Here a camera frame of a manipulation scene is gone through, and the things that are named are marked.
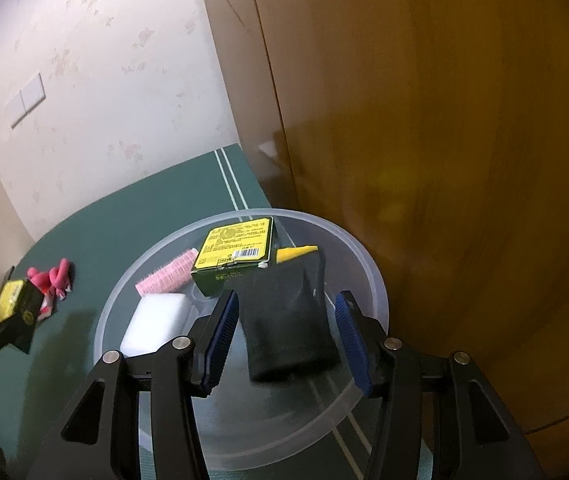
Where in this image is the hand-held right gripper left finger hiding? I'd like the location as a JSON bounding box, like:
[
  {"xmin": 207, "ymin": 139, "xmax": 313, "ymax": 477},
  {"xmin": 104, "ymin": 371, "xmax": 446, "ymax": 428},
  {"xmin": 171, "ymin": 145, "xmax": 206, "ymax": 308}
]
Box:
[{"xmin": 27, "ymin": 290, "xmax": 241, "ymax": 480}]

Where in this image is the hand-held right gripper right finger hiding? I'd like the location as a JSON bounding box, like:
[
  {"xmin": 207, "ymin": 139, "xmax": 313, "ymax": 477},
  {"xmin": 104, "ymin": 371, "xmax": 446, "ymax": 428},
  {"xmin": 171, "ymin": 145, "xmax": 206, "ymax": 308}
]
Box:
[{"xmin": 334, "ymin": 290, "xmax": 547, "ymax": 480}]

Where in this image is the small green yellow box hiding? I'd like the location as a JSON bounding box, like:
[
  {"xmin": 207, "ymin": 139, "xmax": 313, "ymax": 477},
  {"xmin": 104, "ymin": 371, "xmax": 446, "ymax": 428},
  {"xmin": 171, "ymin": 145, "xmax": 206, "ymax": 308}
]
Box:
[{"xmin": 0, "ymin": 280, "xmax": 48, "ymax": 356}]

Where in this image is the white foam sponge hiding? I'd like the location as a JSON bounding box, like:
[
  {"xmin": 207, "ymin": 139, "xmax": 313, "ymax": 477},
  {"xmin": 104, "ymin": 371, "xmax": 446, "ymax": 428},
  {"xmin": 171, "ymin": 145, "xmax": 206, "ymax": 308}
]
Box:
[{"xmin": 119, "ymin": 292, "xmax": 196, "ymax": 358}]

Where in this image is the pink hair roller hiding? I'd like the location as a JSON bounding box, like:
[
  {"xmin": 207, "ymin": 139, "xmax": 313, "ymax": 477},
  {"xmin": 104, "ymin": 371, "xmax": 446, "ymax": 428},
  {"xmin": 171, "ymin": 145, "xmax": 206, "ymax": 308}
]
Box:
[{"xmin": 135, "ymin": 248, "xmax": 200, "ymax": 297}]

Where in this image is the clear plastic bowl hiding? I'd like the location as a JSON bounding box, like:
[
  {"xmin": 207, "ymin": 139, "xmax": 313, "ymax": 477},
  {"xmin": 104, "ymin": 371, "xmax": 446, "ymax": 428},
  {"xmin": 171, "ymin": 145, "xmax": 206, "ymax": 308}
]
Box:
[{"xmin": 93, "ymin": 207, "xmax": 390, "ymax": 471}]

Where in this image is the large green yellow box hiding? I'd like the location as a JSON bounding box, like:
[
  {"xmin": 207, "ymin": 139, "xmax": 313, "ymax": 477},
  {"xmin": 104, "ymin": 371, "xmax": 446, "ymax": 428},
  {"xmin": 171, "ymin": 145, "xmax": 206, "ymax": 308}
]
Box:
[{"xmin": 190, "ymin": 216, "xmax": 278, "ymax": 297}]

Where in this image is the small orange yellow box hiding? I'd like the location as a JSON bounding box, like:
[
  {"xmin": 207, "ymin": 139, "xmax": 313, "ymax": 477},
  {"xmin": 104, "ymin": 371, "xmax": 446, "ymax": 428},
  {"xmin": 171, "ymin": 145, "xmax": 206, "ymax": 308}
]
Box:
[{"xmin": 275, "ymin": 244, "xmax": 319, "ymax": 265}]

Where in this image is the pink hair clip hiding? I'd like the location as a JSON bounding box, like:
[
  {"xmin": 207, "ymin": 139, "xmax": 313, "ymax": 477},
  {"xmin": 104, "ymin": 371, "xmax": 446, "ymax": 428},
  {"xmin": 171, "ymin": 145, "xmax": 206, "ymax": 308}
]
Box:
[
  {"xmin": 27, "ymin": 267, "xmax": 55, "ymax": 296},
  {"xmin": 49, "ymin": 257, "xmax": 72, "ymax": 298}
]

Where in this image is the red white wrapper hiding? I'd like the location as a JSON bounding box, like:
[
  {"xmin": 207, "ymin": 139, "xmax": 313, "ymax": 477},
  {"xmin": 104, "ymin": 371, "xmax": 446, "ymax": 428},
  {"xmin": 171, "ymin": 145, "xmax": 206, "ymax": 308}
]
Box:
[{"xmin": 37, "ymin": 292, "xmax": 60, "ymax": 321}]

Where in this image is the wooden wardrobe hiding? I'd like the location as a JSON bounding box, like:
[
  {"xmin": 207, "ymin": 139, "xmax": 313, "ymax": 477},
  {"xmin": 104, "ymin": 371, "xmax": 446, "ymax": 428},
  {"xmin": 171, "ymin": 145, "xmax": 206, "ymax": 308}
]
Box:
[{"xmin": 244, "ymin": 0, "xmax": 569, "ymax": 461}]

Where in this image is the white wall switch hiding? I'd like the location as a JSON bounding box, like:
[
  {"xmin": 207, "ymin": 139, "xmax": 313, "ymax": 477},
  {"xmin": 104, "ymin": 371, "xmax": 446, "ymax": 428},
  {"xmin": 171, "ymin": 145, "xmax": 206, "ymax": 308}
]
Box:
[{"xmin": 7, "ymin": 72, "xmax": 46, "ymax": 130}]

